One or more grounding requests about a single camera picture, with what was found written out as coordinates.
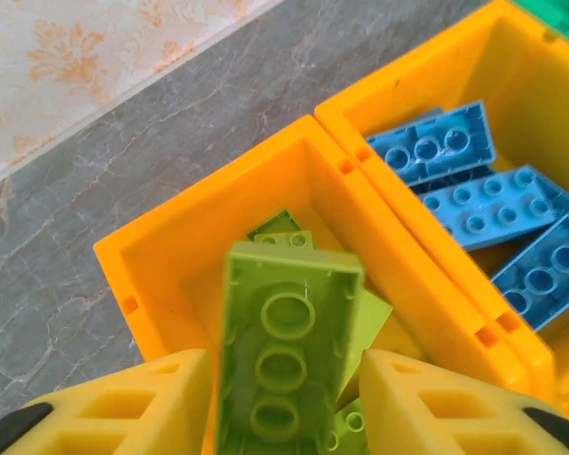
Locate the green plastic bin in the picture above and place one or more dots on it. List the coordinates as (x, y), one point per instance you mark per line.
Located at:
(559, 19)

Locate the yellow plastic bin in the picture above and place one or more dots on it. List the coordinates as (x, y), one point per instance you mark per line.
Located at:
(170, 246)
(526, 95)

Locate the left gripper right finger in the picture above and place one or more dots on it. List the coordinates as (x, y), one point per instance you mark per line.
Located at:
(455, 417)

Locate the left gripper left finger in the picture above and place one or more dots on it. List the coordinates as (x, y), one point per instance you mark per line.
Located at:
(99, 417)

